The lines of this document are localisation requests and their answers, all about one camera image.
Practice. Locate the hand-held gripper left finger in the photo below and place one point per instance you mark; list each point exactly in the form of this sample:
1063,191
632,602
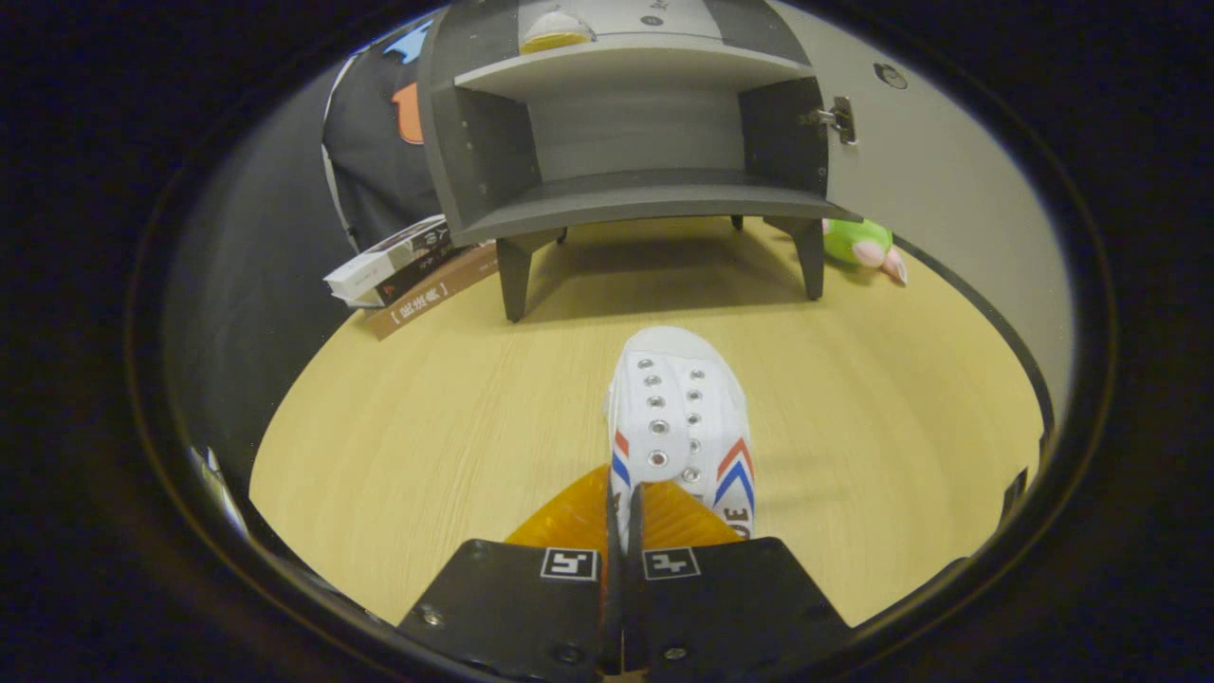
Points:
503,607

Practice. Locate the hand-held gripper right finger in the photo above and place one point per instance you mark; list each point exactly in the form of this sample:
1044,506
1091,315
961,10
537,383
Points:
740,607

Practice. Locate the white shoe red blue stripes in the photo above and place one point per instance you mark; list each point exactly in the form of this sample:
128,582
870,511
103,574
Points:
678,398

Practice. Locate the grey shoe cabinet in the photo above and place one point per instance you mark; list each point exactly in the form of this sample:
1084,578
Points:
645,194

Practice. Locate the white shoe with yellow sole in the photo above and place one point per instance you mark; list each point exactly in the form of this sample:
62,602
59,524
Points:
555,31

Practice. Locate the brown book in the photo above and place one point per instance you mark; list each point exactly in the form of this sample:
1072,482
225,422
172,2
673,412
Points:
427,299

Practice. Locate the black book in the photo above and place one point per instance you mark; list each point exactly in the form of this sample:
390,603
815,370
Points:
422,267

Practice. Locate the pink green plush toy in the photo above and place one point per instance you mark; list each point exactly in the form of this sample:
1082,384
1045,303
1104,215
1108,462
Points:
854,245

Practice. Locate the black backdrop cloth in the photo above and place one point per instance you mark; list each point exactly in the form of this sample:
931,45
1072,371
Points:
379,180

